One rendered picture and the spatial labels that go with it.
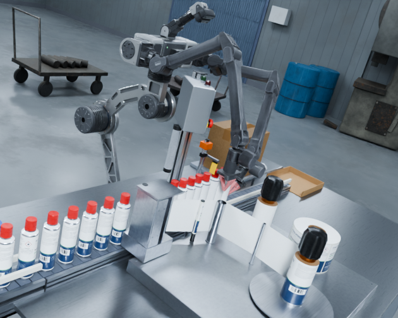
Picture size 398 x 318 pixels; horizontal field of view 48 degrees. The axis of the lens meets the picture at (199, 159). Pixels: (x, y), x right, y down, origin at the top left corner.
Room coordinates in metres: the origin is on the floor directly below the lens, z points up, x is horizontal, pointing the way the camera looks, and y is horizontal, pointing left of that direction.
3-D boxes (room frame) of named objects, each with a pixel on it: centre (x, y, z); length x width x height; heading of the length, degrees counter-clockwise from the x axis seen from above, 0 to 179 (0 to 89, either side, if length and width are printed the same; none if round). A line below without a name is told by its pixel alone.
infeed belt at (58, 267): (1.86, -0.06, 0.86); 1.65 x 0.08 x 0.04; 145
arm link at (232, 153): (1.88, -0.15, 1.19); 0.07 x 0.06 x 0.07; 60
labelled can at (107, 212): (1.40, 0.27, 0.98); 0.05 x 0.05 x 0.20
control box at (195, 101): (1.82, 0.07, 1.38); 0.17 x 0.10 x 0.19; 20
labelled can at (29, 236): (1.15, 0.44, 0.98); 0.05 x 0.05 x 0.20
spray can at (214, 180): (1.92, -0.09, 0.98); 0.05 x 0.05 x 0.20
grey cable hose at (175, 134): (1.79, 0.12, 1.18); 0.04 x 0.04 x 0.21
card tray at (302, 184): (2.68, -0.62, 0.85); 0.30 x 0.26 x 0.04; 145
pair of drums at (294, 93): (8.73, -1.67, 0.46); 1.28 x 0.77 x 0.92; 149
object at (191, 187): (1.77, 0.01, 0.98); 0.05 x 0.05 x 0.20
